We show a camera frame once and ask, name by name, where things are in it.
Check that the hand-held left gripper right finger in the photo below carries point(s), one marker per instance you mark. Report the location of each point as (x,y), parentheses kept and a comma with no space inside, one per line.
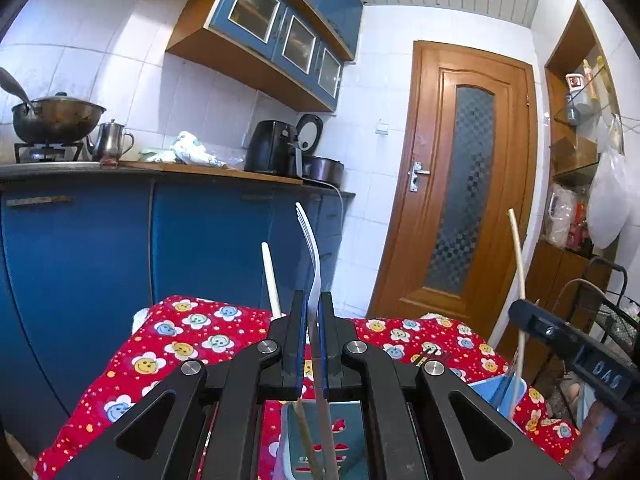
(324,340)

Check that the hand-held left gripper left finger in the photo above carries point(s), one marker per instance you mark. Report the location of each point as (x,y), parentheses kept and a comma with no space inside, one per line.
(300,340)

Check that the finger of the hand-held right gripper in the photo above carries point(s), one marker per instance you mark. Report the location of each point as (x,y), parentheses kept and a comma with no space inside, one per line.
(537,321)

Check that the wooden chopstick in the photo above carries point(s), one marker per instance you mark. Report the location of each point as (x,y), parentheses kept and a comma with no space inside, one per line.
(517,260)
(271,280)

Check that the light blue chopsticks box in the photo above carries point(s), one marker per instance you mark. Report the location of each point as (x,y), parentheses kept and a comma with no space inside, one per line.
(357,435)

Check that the person's right hand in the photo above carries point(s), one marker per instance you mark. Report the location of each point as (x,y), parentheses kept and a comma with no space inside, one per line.
(592,442)

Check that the red smiley-flower tablecloth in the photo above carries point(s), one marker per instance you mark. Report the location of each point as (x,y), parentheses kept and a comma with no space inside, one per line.
(210,340)

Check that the clear plastic bag of goods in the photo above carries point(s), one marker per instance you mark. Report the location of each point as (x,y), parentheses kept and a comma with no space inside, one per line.
(565,215)

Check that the wooden door with glass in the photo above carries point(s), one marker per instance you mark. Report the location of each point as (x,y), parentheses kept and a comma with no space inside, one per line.
(415,260)

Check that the white hanging plastic bag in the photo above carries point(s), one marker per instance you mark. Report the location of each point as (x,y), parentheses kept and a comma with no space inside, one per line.
(607,205)

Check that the brown cardboard box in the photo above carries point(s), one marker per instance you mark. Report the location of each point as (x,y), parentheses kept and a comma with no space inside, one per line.
(572,150)

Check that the black rice cooker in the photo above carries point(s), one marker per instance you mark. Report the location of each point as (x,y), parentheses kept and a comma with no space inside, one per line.
(320,160)

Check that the black air fryer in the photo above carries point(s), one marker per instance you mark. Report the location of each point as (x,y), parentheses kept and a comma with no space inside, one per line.
(270,147)

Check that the grey jar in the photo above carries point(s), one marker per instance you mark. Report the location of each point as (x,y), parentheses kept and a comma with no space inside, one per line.
(574,110)

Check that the patterned white cloth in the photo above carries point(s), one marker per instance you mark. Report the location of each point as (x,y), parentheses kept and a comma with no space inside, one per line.
(195,150)

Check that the blue kitchen base cabinets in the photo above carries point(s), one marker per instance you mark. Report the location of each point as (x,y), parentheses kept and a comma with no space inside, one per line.
(90,270)

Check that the wooden alcove shelf unit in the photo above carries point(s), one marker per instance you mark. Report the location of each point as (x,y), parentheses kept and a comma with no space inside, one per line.
(560,90)

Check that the white mug with red print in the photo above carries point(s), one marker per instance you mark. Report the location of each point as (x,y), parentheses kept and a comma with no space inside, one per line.
(575,81)

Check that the orange sauce bottle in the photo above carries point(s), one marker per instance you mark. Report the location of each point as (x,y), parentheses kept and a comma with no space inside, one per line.
(590,82)

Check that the yellow bottle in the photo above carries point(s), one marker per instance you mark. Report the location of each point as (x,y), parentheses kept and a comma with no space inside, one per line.
(604,80)

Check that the steel kettle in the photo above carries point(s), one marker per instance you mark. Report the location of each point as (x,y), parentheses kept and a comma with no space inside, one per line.
(111,142)

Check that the gas stove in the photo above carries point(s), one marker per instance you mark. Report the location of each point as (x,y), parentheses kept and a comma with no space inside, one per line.
(47,152)

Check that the stained steel wok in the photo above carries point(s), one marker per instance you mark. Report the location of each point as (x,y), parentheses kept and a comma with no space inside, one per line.
(60,120)

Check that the metal ladle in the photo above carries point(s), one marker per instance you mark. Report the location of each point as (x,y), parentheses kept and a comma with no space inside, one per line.
(15,87)

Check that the white wall switch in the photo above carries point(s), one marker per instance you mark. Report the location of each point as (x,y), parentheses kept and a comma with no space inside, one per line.
(383,127)

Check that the blue wall cabinet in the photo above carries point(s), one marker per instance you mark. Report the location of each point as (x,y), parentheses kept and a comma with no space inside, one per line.
(280,25)

